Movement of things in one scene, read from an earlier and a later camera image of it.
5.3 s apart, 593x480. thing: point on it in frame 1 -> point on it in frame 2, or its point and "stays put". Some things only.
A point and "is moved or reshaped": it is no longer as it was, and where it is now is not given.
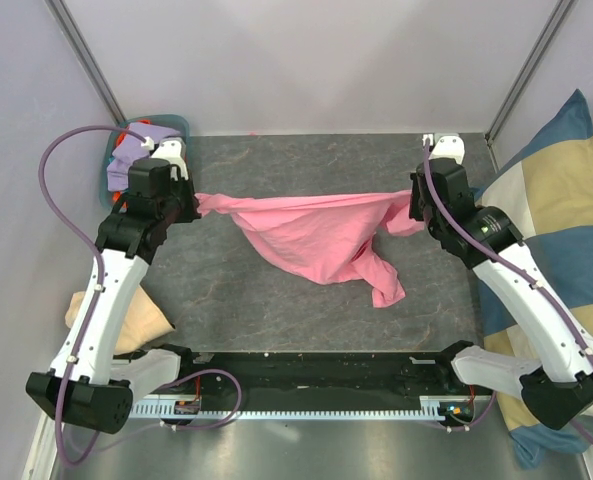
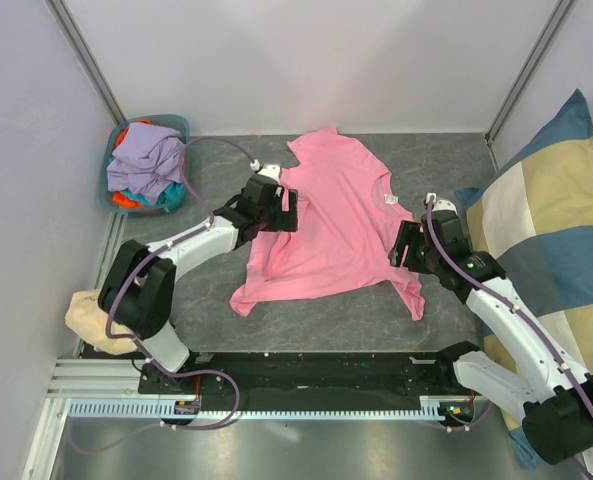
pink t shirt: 324,238 is moved or reshaped
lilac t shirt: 129,149 stays put
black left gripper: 186,186 -> 287,221
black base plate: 370,375 stays put
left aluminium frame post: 86,59 stays put
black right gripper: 415,210 -> 409,233
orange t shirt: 116,195 stays put
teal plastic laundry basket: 114,136 stays put
